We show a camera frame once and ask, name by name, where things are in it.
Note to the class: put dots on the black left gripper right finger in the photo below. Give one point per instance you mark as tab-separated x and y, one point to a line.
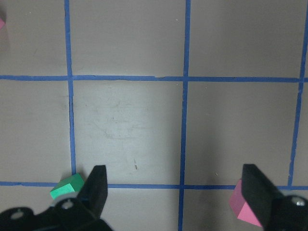
259	192

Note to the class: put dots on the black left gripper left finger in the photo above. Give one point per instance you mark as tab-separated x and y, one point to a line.
94	192

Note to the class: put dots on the green foam cube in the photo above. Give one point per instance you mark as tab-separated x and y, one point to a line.
71	184

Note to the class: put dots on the pink foam cube centre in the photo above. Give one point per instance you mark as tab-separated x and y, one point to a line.
240	206

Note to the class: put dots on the pink foam cube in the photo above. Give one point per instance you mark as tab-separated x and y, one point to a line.
2	23
240	206

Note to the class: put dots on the pink foam cube near left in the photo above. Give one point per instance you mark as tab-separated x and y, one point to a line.
2	23

